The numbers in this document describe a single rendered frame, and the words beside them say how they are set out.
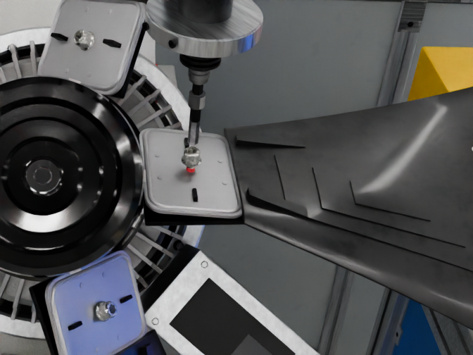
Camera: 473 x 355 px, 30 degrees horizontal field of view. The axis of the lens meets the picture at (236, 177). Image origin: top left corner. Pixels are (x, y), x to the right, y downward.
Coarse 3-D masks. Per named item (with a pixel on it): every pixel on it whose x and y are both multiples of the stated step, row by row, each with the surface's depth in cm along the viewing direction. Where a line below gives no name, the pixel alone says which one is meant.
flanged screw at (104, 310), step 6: (96, 306) 58; (102, 306) 58; (108, 306) 58; (114, 306) 58; (96, 312) 58; (102, 312) 58; (108, 312) 58; (114, 312) 58; (102, 318) 58; (108, 318) 58
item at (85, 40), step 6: (78, 30) 58; (84, 30) 58; (78, 36) 59; (84, 36) 58; (90, 36) 58; (78, 42) 58; (84, 42) 58; (90, 42) 58; (84, 48) 59; (90, 48) 59
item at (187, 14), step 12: (180, 0) 51; (192, 0) 50; (204, 0) 50; (216, 0) 50; (228, 0) 51; (180, 12) 52; (192, 12) 51; (204, 12) 51; (216, 12) 51; (228, 12) 51; (180, 60) 54; (192, 60) 53; (204, 60) 53; (216, 60) 53
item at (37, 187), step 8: (40, 160) 52; (48, 160) 52; (32, 168) 52; (40, 168) 52; (48, 168) 52; (56, 168) 52; (32, 176) 52; (40, 176) 52; (48, 176) 52; (56, 176) 52; (32, 184) 52; (40, 184) 52; (48, 184) 52; (56, 184) 52; (40, 192) 52; (48, 192) 52
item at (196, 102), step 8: (192, 88) 56; (200, 88) 55; (192, 96) 56; (200, 96) 56; (192, 104) 56; (200, 104) 56; (192, 112) 56; (200, 112) 57; (192, 120) 57; (192, 128) 57; (192, 136) 58; (192, 144) 58
